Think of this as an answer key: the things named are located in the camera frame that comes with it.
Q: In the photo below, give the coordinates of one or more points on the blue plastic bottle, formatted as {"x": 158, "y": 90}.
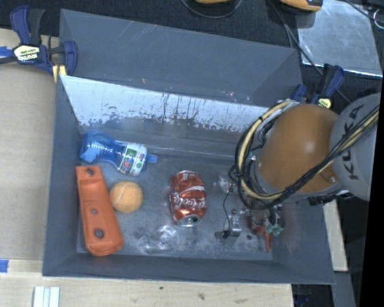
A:
{"x": 110, "y": 149}

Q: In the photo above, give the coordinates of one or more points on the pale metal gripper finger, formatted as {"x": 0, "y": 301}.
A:
{"x": 235, "y": 220}
{"x": 235, "y": 231}

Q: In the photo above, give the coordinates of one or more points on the pale wood flat board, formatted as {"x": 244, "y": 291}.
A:
{"x": 17, "y": 165}

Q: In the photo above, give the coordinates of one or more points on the orange ball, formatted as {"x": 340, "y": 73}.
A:
{"x": 126, "y": 197}

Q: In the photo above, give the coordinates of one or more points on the orange flat block with holes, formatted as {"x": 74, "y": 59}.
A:
{"x": 96, "y": 207}

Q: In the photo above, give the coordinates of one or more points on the clear glass thing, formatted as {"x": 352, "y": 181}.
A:
{"x": 164, "y": 236}

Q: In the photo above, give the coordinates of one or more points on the crushed red soda can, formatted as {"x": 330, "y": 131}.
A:
{"x": 187, "y": 198}

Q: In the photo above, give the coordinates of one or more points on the grey metal bin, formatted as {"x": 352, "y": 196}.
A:
{"x": 174, "y": 62}

